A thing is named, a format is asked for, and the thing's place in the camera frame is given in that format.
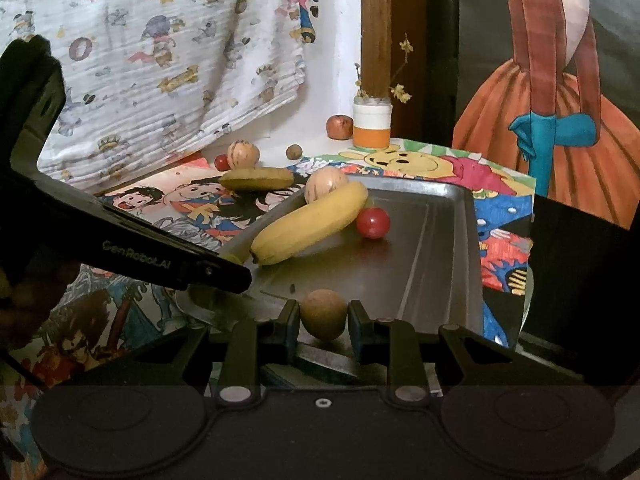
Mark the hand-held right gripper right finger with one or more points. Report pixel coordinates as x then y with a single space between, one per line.
357 330

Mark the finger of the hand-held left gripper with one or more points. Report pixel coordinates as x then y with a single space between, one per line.
225 276

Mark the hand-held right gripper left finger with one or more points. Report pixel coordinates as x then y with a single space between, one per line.
291 327

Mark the tan round fruit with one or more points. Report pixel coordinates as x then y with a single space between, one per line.
323 315

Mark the metal baking tray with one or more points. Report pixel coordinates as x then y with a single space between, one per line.
425 270

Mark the long yellow banana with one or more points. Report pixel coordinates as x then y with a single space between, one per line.
310 225

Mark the short dull yellow banana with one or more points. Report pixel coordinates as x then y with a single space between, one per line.
256 179

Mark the large red cherry tomato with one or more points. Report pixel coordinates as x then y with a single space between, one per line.
373 223

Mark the small red cherry tomato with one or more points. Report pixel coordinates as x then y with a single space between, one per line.
221 162

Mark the small striped pepino melon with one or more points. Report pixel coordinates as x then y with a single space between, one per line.
243 155

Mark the large pale pepino melon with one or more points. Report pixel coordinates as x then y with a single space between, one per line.
324 185

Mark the olive brown round fruit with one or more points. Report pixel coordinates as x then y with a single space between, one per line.
294 151

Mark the anime printed sheet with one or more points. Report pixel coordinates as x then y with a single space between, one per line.
165 200

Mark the reddish brown apple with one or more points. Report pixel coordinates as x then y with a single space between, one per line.
340 126

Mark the white printed blanket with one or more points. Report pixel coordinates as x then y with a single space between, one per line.
175 60

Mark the white and orange jar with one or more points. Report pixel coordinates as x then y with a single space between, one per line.
371 127

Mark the yellow flower twig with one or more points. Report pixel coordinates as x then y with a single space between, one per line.
400 92

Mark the wooden door frame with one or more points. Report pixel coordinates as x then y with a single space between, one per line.
375 35

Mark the wall poster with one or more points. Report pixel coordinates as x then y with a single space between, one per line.
575 135

